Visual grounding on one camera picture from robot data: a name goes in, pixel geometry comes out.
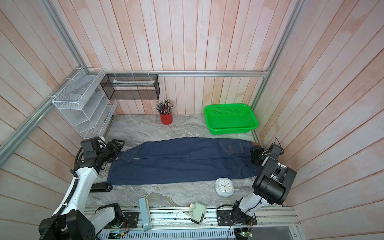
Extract green plastic basket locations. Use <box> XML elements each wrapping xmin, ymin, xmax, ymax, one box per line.
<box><xmin>204</xmin><ymin>104</ymin><xmax>259</xmax><ymax>135</ymax></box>

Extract dark blue denim trousers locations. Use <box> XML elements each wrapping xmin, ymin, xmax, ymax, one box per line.
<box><xmin>107</xmin><ymin>137</ymin><xmax>261</xmax><ymax>186</ymax></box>

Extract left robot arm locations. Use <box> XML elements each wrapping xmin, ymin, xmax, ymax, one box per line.
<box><xmin>39</xmin><ymin>137</ymin><xmax>126</xmax><ymax>240</ymax></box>

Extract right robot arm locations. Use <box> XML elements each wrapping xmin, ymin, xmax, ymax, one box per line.
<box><xmin>231</xmin><ymin>144</ymin><xmax>297</xmax><ymax>225</ymax></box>

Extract black stapler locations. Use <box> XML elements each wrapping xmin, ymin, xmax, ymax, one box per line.
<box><xmin>90</xmin><ymin>182</ymin><xmax>113</xmax><ymax>193</ymax></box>

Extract white alarm clock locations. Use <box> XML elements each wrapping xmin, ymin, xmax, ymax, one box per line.
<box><xmin>215</xmin><ymin>178</ymin><xmax>234</xmax><ymax>197</ymax></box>

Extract red pencil cup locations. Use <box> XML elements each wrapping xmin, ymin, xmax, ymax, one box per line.
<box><xmin>160</xmin><ymin>112</ymin><xmax>173</xmax><ymax>125</ymax></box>

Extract coloured pencils bunch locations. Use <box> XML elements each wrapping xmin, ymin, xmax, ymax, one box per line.
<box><xmin>155</xmin><ymin>99</ymin><xmax>173</xmax><ymax>115</ymax></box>

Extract light blue flat block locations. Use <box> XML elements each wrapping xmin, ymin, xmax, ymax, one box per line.
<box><xmin>139</xmin><ymin>198</ymin><xmax>153</xmax><ymax>232</ymax></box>

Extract grey white small device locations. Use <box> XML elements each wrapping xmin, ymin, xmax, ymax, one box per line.
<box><xmin>188</xmin><ymin>202</ymin><xmax>207</xmax><ymax>225</ymax></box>

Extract white wire mesh shelf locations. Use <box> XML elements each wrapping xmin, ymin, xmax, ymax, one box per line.
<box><xmin>53</xmin><ymin>68</ymin><xmax>117</xmax><ymax>139</ymax></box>

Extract black mesh wall basket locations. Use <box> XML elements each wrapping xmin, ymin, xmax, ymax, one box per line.
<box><xmin>101</xmin><ymin>73</ymin><xmax>161</xmax><ymax>101</ymax></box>

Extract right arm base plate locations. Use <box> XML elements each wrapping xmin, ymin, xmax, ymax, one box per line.
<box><xmin>216</xmin><ymin>209</ymin><xmax>258</xmax><ymax>227</ymax></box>

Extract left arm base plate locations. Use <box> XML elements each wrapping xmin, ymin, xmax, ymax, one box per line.
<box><xmin>104</xmin><ymin>211</ymin><xmax>140</xmax><ymax>231</ymax></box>

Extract aluminium frame rail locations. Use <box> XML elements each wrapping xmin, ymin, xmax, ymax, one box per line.
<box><xmin>104</xmin><ymin>70</ymin><xmax>269</xmax><ymax>78</ymax></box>

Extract black corrugated cable hose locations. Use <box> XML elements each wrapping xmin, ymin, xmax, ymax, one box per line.
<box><xmin>38</xmin><ymin>146</ymin><xmax>85</xmax><ymax>240</ymax></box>

